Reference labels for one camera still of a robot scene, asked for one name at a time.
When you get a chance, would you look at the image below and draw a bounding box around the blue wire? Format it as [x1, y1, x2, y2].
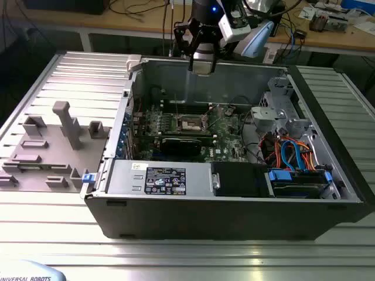
[280, 139, 303, 172]

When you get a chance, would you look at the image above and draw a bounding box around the grey electronic device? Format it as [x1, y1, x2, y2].
[325, 13, 350, 33]

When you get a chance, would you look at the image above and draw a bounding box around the black computer tower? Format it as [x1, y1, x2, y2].
[274, 0, 287, 37]

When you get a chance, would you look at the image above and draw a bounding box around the beige case latch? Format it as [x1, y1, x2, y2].
[125, 54, 143, 73]

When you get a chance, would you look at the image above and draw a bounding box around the white labelled box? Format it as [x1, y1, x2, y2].
[262, 46, 278, 64]

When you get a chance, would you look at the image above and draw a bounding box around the large black box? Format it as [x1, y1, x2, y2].
[22, 0, 106, 16]

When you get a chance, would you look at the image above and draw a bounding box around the black open PC case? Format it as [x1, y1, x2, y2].
[79, 54, 375, 241]

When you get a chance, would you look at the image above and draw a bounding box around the CPU socket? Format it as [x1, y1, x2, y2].
[172, 112, 211, 136]

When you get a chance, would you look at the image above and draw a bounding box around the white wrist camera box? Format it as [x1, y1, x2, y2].
[219, 10, 252, 44]

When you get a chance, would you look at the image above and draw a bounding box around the orange wire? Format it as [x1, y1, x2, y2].
[294, 141, 318, 172]
[265, 137, 284, 168]

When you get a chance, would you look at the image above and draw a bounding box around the wooden desk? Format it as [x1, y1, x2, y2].
[17, 0, 375, 57]

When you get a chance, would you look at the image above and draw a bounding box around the hard disk in blue carrier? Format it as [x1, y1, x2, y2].
[267, 168, 333, 200]

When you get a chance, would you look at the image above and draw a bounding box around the copper finned cooler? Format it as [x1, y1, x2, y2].
[309, 13, 326, 32]

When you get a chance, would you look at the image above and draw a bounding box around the blue cardboard box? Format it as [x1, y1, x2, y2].
[342, 0, 375, 10]

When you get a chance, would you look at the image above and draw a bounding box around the silver power supply unit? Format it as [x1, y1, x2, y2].
[107, 159, 213, 197]

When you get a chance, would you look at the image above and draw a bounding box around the green motherboard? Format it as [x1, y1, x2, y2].
[131, 102, 254, 163]

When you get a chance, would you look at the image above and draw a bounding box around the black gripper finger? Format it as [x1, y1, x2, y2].
[172, 20, 195, 72]
[207, 26, 221, 75]

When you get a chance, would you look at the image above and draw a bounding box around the silver metal drive cage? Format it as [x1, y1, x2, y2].
[259, 75, 319, 153]

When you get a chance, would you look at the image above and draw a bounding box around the grey parts rack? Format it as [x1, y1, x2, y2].
[0, 101, 114, 194]

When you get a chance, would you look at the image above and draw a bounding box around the black hanging cable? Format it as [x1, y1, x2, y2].
[162, 0, 177, 58]

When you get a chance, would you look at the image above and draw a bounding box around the black graphics card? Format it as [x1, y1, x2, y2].
[160, 136, 203, 157]

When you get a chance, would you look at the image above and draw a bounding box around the metal socket cover frame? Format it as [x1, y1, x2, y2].
[203, 103, 221, 125]

